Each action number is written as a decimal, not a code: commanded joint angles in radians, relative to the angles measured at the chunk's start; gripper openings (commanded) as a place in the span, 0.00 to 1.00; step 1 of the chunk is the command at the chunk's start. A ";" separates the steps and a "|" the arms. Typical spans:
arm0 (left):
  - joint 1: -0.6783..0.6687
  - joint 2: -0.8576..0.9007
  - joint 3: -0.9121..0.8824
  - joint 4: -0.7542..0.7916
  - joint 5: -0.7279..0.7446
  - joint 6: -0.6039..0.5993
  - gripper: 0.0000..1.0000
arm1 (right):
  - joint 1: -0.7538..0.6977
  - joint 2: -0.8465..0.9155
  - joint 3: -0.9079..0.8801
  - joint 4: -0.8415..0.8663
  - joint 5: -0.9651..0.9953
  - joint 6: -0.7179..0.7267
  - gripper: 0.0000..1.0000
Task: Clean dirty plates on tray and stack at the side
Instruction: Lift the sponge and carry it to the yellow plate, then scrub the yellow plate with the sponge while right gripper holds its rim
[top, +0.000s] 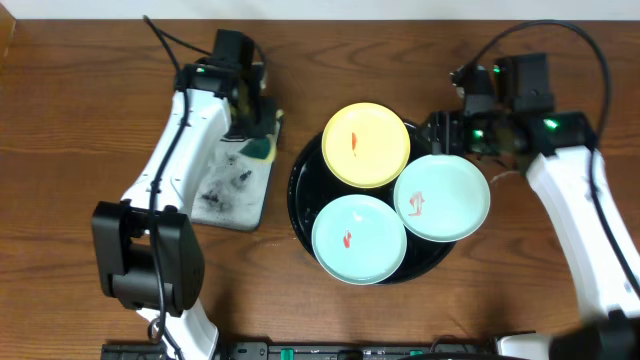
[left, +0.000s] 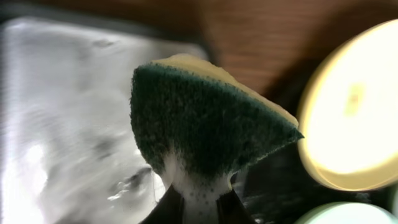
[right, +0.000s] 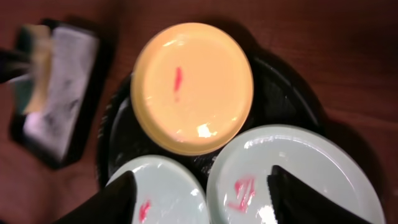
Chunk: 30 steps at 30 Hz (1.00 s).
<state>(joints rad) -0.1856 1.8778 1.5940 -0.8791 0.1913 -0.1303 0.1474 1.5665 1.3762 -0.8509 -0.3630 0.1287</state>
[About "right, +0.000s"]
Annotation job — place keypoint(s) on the light green plate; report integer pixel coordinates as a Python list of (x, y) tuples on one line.
[(237, 190), (167, 192)]

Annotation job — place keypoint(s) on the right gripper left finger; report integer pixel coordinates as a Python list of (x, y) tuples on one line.
[(114, 204)]

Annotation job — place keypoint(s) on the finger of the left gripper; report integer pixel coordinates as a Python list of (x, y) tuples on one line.
[(13, 64)]

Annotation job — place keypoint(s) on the black round tray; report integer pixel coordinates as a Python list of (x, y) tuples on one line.
[(280, 97)]

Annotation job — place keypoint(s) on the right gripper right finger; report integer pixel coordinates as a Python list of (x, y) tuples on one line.
[(295, 202)]

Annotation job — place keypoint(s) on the green yellow sponge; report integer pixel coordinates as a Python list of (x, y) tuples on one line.
[(36, 42)]

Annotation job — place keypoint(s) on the yellow plate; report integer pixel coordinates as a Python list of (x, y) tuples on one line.
[(192, 88)]

